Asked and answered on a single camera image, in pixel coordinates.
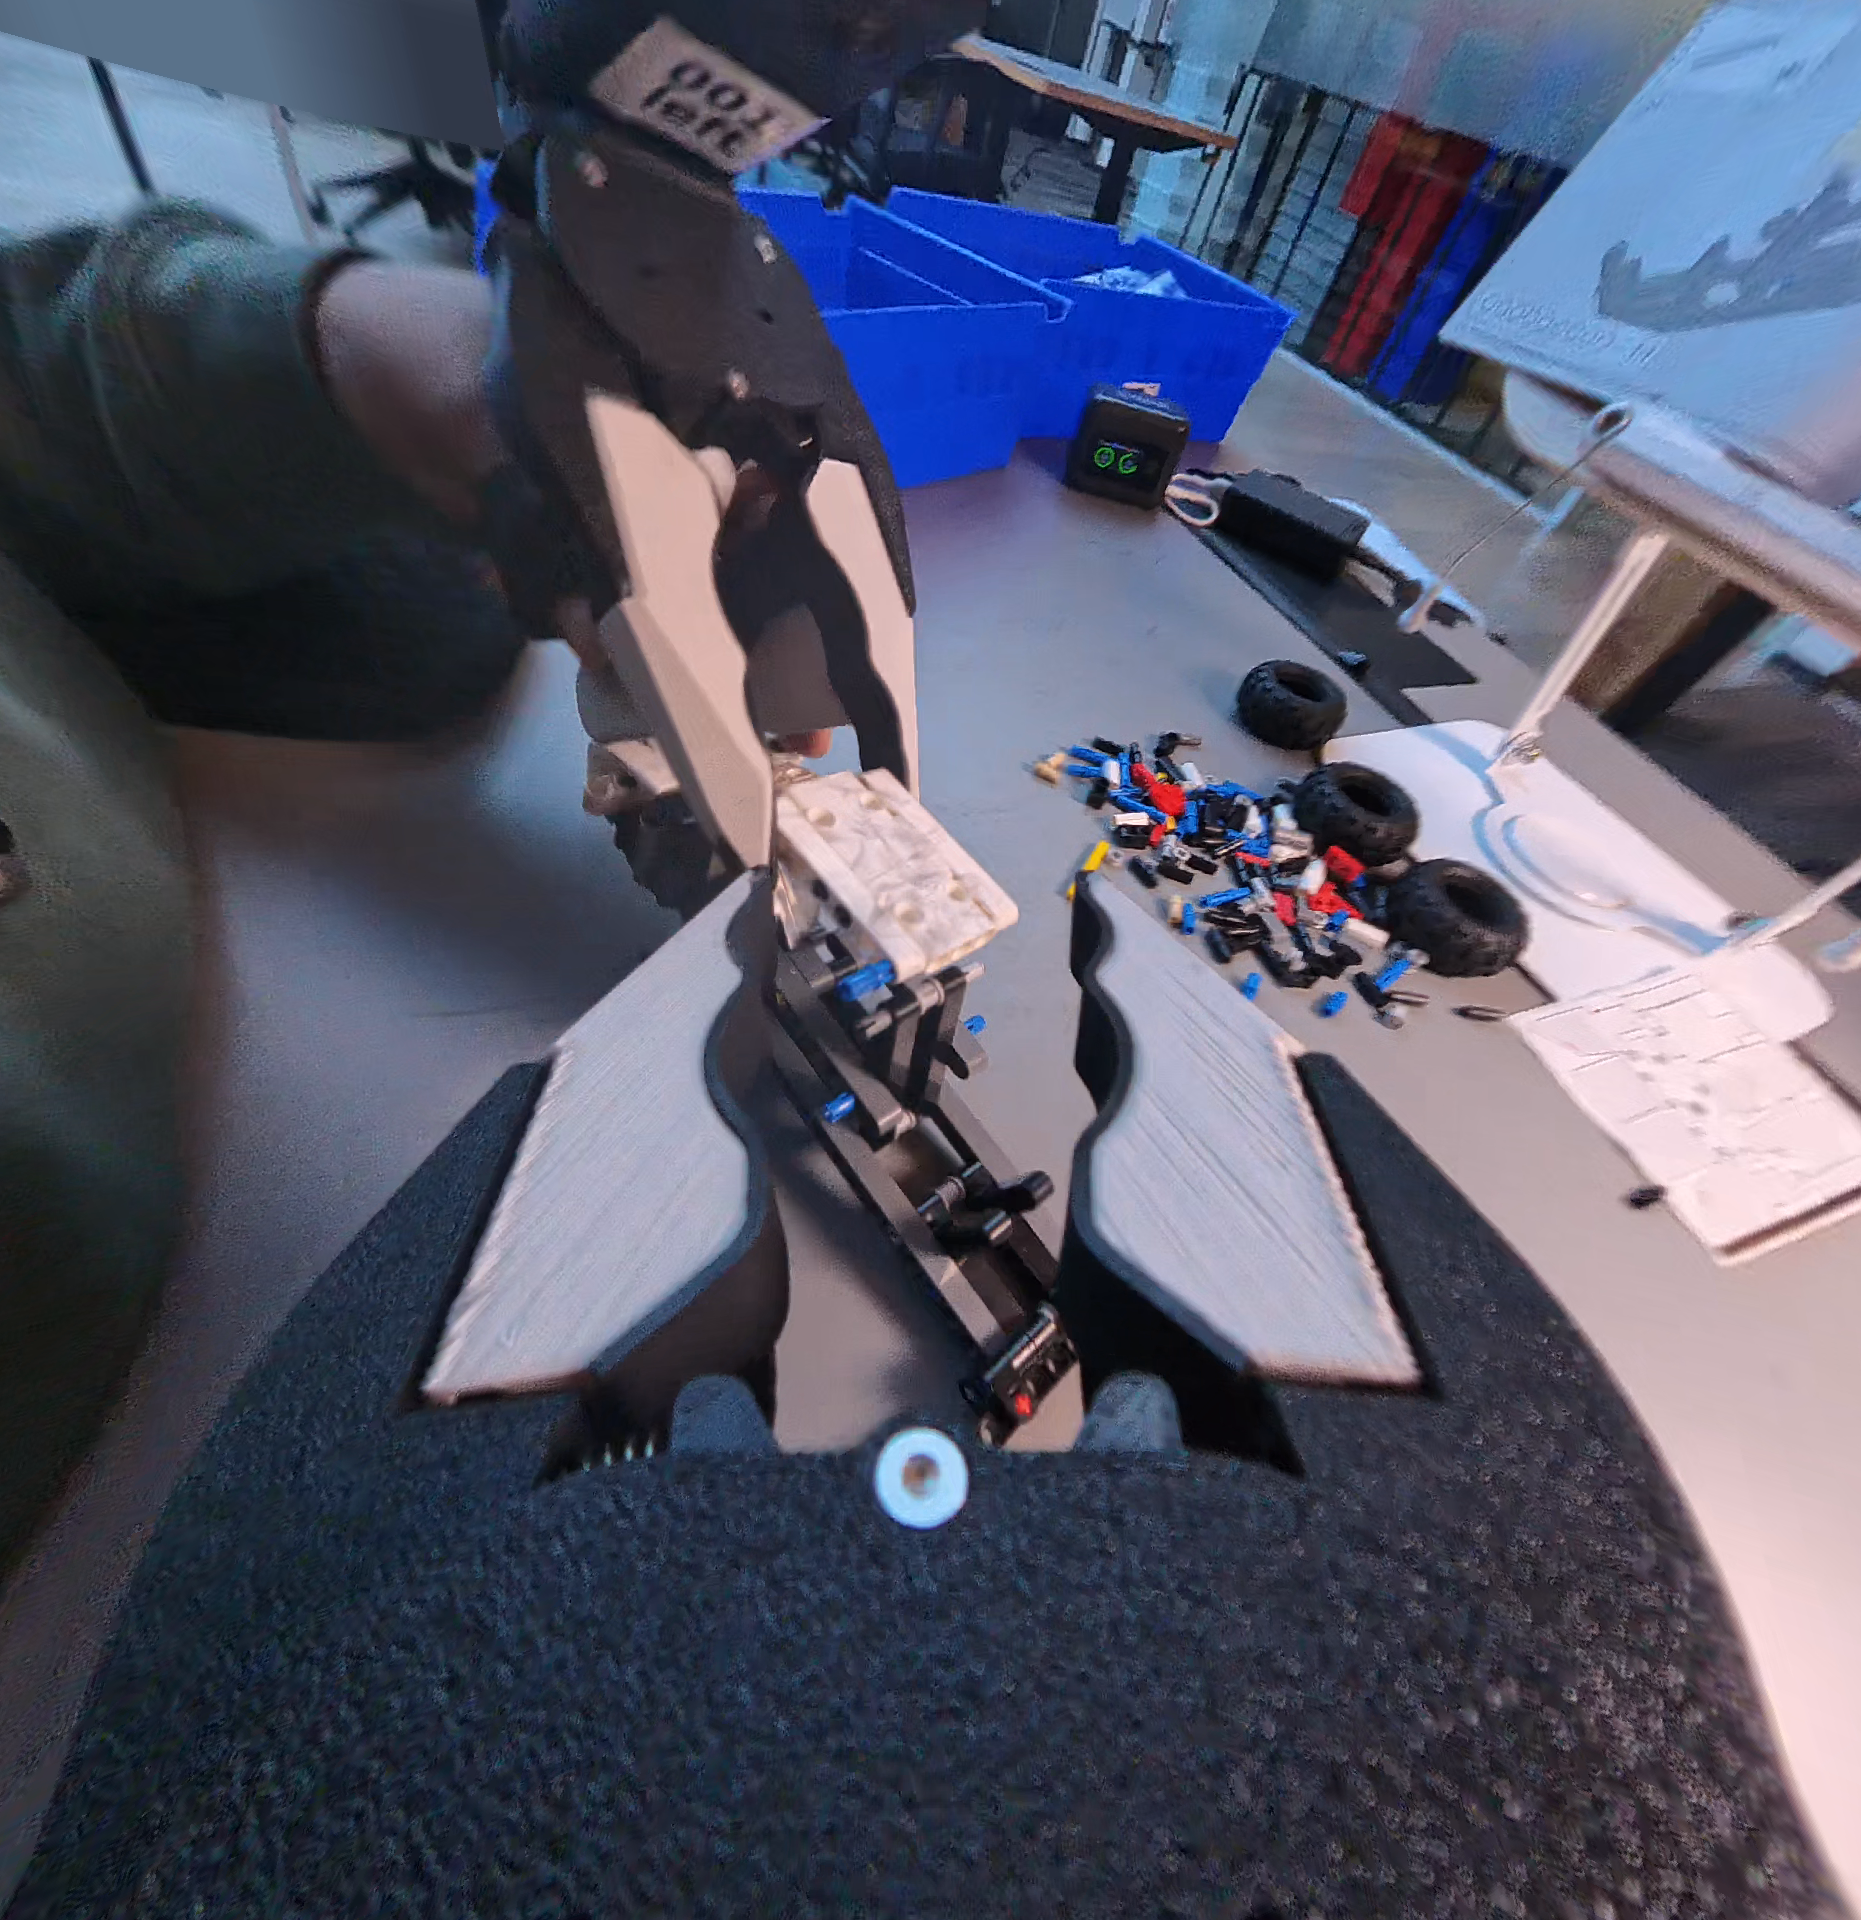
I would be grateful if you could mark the person's green sweatshirt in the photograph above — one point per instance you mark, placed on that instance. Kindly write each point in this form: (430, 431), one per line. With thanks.
(61, 1052)

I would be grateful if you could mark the black toy tire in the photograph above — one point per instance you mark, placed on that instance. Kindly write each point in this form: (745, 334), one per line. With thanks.
(1455, 915)
(1356, 811)
(1290, 701)

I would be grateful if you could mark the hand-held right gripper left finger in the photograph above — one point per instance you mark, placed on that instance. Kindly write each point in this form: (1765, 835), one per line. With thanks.
(616, 1186)

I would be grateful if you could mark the white sticker sheet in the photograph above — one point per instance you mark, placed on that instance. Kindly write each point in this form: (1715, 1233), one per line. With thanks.
(1712, 1111)

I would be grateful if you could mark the black device green display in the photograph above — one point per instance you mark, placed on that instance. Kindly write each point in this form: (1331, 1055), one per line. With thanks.
(1124, 450)

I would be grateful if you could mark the pile of small brick parts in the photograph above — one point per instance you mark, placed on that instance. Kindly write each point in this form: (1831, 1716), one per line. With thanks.
(1231, 869)

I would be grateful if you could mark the person's left forearm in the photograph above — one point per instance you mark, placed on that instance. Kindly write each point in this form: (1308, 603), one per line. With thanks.
(151, 389)

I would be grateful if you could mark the dark standing table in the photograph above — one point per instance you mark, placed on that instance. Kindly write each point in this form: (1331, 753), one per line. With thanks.
(1096, 97)

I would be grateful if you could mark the grey desk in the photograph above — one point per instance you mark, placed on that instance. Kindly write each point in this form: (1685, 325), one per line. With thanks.
(1020, 600)

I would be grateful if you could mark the brick truck chassis model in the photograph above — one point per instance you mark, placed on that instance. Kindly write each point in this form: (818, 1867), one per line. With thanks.
(902, 886)

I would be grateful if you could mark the instruction booklet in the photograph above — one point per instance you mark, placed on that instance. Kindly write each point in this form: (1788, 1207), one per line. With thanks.
(1725, 196)

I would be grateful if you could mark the yellow axle rod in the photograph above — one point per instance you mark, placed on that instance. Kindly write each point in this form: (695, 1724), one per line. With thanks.
(1091, 862)

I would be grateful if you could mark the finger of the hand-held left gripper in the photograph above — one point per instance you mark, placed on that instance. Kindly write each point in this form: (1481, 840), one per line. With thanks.
(871, 585)
(669, 600)

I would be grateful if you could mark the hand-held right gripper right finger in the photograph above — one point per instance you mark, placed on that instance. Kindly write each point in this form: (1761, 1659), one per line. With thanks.
(1231, 1199)

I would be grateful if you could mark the white book stand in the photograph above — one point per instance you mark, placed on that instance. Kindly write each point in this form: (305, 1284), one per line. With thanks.
(1589, 842)

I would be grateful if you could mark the black power adapter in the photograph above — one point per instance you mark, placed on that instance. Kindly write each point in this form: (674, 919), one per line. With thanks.
(1290, 518)

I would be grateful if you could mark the person's left hand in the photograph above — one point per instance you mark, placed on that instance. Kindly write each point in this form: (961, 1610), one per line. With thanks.
(421, 374)

